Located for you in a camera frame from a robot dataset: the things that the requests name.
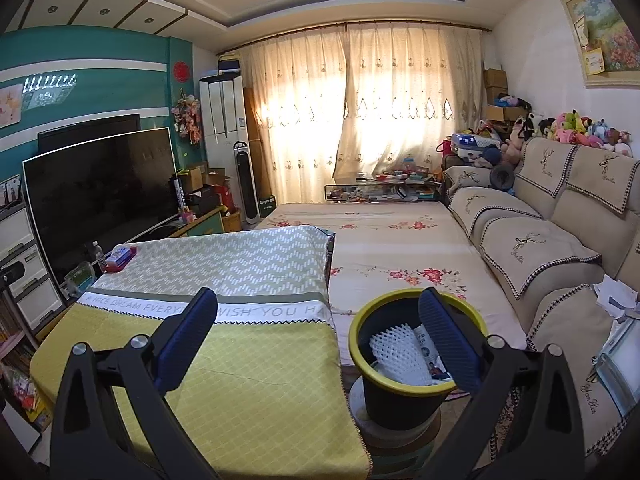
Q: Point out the small flat television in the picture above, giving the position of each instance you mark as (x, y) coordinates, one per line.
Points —
(90, 130)

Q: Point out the clear green glass dish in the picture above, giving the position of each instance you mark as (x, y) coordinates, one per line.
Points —
(80, 277)

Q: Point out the star printed storage case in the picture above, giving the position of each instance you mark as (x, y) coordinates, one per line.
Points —
(475, 146)

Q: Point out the white paper sheets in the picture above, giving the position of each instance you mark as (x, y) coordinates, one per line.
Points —
(617, 297)

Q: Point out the pile of plush toys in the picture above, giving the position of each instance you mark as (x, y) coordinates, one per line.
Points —
(570, 125)

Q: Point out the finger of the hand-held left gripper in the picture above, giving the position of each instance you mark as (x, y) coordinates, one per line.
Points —
(12, 272)

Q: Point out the clear water bottle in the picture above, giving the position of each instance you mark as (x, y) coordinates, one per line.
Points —
(99, 257)

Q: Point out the pink wall poster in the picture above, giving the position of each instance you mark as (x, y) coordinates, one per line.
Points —
(11, 106)

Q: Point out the stack of cardboard boxes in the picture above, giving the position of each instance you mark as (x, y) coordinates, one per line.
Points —
(495, 82)

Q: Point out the black yellow-rimmed trash bin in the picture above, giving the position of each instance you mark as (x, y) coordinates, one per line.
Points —
(395, 410)

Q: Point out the white standing air conditioner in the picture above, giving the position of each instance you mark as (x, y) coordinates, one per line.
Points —
(222, 120)

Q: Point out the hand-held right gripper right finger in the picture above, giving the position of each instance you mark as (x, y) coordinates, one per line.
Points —
(445, 335)

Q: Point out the green tv stand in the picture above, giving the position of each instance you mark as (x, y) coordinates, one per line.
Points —
(205, 225)

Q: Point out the red round wall decoration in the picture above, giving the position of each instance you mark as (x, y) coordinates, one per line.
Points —
(182, 71)

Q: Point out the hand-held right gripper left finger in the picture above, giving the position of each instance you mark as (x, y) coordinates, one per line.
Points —
(187, 337)

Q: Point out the yellow green tablecloth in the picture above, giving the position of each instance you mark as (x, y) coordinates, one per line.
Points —
(260, 360)

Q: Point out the white tower fan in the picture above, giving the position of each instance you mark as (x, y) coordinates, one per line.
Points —
(246, 185)

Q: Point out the dark neck pillow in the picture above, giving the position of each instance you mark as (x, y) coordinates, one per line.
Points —
(502, 178)

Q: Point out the clear plastic bag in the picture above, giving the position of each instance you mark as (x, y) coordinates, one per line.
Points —
(617, 370)

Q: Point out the cream embroidered curtain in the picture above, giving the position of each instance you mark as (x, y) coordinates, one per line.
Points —
(410, 85)
(295, 110)

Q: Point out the framed flower painting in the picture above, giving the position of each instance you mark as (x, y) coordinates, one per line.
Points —
(610, 35)

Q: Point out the dark green box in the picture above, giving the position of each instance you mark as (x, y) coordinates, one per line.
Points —
(267, 206)

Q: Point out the artificial flower wreath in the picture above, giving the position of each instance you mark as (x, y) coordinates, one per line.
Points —
(186, 119)

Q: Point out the large flat television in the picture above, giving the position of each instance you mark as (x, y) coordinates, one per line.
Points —
(100, 200)

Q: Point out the open cardboard box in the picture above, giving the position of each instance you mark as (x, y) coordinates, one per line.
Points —
(217, 177)

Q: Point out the red blue tissue pack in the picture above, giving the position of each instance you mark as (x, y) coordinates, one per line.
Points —
(120, 257)

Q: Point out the white drawer cabinet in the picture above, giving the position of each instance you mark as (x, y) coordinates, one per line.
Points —
(20, 230)

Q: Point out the white foam fruit net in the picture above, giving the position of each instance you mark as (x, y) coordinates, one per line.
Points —
(395, 355)

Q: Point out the glass coffee table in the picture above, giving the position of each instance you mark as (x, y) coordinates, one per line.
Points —
(380, 192)

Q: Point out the beige sofa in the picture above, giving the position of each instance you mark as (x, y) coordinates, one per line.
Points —
(575, 210)

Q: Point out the floral bed sheet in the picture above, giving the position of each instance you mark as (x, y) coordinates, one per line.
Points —
(400, 245)

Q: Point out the red fire extinguisher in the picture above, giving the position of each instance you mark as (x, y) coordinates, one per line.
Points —
(227, 199)

